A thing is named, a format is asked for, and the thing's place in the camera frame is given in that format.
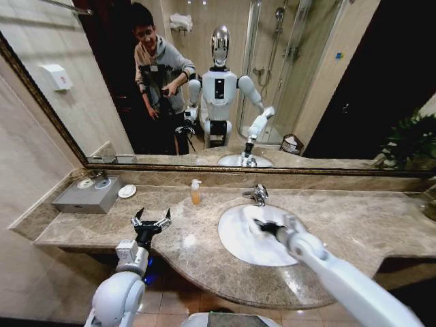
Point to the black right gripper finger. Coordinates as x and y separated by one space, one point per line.
265 233
261 223

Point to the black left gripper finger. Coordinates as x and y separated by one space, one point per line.
167 219
139 219

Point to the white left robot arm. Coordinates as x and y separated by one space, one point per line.
117 296

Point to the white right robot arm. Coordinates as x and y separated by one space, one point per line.
344 282

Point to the white oval sink basin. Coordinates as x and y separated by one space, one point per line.
238 242

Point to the chrome sink faucet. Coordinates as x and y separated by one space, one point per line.
259 195

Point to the white round soap dish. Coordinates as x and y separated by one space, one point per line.
127 191

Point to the clear bottle with orange liquid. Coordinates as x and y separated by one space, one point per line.
195 194

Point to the pale blue round cup lid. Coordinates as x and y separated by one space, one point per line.
102 184

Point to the grey metal amenity box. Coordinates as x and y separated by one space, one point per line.
85 201

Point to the white round cup lid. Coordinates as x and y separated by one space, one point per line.
84 184

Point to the green leafy plant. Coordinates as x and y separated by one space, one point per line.
412 139

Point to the large wall mirror, dark frame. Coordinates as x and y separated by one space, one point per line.
306 68

